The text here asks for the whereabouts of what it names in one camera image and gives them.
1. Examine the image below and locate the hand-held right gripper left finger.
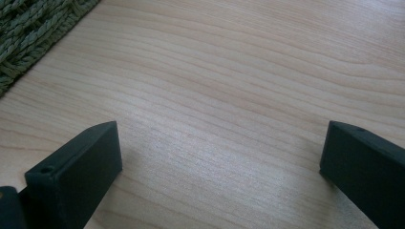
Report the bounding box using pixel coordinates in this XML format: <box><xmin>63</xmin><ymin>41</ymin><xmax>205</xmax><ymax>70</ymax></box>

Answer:
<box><xmin>24</xmin><ymin>120</ymin><xmax>123</xmax><ymax>229</ymax></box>

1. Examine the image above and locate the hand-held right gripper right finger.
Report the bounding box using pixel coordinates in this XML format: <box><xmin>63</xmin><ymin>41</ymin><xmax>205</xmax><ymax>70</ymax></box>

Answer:
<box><xmin>319</xmin><ymin>120</ymin><xmax>405</xmax><ymax>229</ymax></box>

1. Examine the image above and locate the green woven mat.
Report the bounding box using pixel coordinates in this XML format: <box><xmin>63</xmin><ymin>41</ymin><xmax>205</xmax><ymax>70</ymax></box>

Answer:
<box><xmin>0</xmin><ymin>0</ymin><xmax>102</xmax><ymax>98</ymax></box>

